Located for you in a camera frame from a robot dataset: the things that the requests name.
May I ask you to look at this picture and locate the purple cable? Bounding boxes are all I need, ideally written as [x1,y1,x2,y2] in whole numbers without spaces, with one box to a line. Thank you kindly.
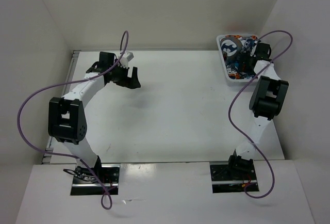
[16,30,129,210]
[228,30,294,199]

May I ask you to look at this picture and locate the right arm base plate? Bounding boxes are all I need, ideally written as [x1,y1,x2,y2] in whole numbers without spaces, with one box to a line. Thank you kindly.
[210,164,259,194]

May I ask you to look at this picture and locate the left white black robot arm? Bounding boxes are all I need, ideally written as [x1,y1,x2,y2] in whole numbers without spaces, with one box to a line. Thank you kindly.
[48,52,141,183]

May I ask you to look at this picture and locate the colourful patterned shorts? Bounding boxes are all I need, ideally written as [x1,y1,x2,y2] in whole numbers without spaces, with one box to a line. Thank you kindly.
[218,35,258,81]

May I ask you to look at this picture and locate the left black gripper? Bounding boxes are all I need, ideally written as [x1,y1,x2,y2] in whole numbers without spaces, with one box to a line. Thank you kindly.
[109,62,140,89]

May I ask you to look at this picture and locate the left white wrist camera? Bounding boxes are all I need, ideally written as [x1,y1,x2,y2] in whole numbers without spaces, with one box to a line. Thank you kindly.
[119,52,134,68]

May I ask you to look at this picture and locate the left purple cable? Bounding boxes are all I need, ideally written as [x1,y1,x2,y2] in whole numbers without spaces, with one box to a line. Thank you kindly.
[16,30,129,210]

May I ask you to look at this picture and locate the white plastic mesh basket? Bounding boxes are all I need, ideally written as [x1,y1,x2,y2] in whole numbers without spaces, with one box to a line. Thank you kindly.
[216,30,261,83]

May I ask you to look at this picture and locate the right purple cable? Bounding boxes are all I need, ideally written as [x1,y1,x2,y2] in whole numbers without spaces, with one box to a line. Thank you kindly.
[228,30,294,199]

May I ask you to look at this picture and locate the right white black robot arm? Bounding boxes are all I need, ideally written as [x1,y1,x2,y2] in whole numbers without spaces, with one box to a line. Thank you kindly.
[226,43,289,179]

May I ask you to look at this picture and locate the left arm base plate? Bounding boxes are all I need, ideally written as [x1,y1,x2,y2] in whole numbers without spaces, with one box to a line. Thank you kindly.
[64,165,120,196]

